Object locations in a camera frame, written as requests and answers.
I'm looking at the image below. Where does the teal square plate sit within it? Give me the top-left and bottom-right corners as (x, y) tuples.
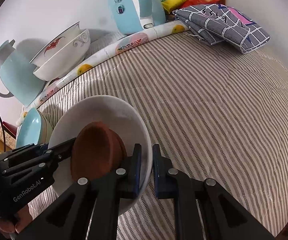
(16, 108), (42, 148)

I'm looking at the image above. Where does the small brown bowl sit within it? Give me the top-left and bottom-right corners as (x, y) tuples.
(70, 121), (127, 181)

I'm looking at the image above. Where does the white round bowl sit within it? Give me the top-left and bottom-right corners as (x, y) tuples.
(49, 95), (153, 215)

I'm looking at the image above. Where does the pink square plate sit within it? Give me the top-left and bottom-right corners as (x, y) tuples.
(38, 111), (53, 144)

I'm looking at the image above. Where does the left hand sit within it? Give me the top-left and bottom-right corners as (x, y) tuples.
(0, 205), (32, 238)

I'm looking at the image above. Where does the patterned red box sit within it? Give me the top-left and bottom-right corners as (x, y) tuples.
(0, 122), (17, 149)

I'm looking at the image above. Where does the teal thermos jug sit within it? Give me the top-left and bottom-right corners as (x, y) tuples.
(0, 40), (45, 107)

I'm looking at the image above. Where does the white bowl with red pattern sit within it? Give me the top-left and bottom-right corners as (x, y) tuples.
(30, 22), (82, 67)

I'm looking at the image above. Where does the striped beige table cover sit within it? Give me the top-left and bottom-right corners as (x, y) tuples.
(40, 32), (288, 235)

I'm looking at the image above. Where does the large white bowl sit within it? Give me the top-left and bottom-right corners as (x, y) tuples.
(33, 29), (90, 81)

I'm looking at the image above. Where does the rolled floral plastic tablecloth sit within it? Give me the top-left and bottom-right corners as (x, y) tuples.
(16, 20), (188, 126)

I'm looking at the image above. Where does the light blue electric kettle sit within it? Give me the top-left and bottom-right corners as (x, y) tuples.
(108, 0), (166, 35)

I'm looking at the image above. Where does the grey checked folded cloth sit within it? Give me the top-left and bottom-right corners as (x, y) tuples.
(173, 4), (270, 54)

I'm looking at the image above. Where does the black cable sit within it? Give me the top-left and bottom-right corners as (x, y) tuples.
(0, 110), (8, 153)

